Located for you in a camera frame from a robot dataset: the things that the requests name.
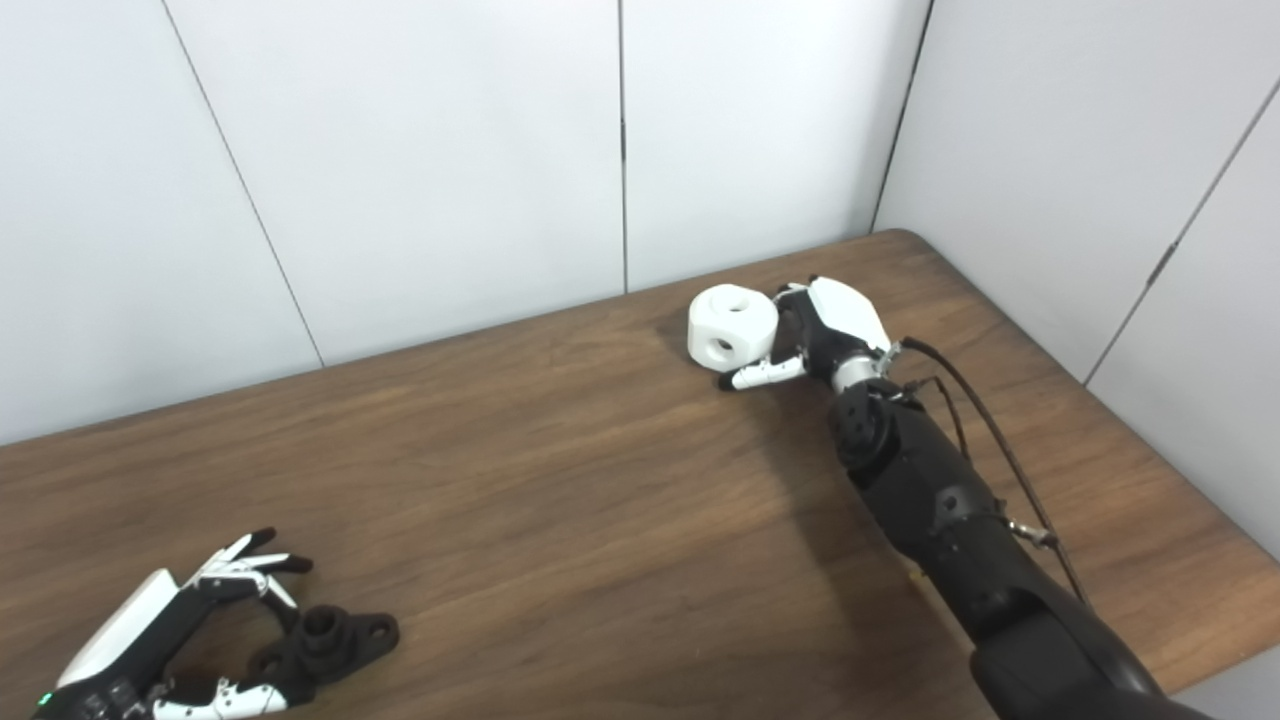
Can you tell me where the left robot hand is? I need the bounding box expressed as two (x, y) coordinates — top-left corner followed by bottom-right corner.
(32, 527), (315, 720)

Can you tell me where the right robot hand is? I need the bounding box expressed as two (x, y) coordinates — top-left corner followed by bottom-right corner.
(717, 275), (894, 393)

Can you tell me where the white cube with holes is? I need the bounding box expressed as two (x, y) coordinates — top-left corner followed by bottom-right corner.
(687, 284), (781, 375)

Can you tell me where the black holder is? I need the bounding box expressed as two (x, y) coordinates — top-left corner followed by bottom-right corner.
(249, 603), (401, 707)

